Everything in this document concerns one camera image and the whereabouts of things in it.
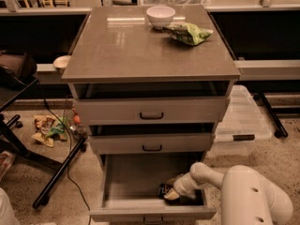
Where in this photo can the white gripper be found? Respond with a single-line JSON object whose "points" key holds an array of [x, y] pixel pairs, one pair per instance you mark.
{"points": [[180, 187]]}

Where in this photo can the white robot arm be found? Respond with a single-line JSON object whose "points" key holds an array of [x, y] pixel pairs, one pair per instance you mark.
{"points": [[247, 197]]}

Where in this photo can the bottom grey drawer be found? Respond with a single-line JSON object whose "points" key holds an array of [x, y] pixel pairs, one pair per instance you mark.
{"points": [[131, 190]]}

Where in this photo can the grey drawer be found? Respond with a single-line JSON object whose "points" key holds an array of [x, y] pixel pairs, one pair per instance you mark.
{"points": [[169, 110], [131, 190], [152, 143]]}

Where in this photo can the middle grey drawer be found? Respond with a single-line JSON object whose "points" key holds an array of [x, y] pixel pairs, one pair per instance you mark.
{"points": [[152, 143]]}

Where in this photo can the top grey drawer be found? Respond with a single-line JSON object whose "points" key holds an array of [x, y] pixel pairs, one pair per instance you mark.
{"points": [[169, 110]]}

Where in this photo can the grey drawer cabinet with countertop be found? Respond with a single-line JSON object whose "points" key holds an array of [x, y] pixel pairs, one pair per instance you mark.
{"points": [[120, 55]]}

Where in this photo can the clear plastic storage bin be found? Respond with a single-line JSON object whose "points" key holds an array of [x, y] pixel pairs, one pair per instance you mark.
{"points": [[242, 127]]}

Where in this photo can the black stand leg right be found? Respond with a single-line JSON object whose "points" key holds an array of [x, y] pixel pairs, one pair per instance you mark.
{"points": [[280, 131]]}

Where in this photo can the snack bags on floor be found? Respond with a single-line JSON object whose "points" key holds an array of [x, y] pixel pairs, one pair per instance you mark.
{"points": [[48, 127]]}

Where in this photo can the green chip bag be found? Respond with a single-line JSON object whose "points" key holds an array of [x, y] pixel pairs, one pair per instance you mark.
{"points": [[187, 33]]}

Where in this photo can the white object bottom left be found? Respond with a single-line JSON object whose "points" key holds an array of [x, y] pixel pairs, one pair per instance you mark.
{"points": [[7, 216]]}

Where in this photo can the snack bag left edge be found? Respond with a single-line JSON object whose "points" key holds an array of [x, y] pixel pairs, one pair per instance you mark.
{"points": [[6, 161]]}

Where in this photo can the small white bowl on ledge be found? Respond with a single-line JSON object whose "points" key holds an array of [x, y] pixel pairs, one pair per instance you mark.
{"points": [[62, 61]]}

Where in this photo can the white ceramic bowl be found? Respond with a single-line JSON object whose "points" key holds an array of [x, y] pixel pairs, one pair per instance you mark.
{"points": [[160, 16]]}

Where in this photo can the dark bag on table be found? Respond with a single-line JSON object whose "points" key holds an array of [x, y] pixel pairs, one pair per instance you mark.
{"points": [[16, 69]]}

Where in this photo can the wire basket with items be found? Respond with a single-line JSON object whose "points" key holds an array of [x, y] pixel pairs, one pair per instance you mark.
{"points": [[72, 120]]}

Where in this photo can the black table frame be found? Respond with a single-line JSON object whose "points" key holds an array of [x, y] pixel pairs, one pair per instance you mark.
{"points": [[12, 143]]}

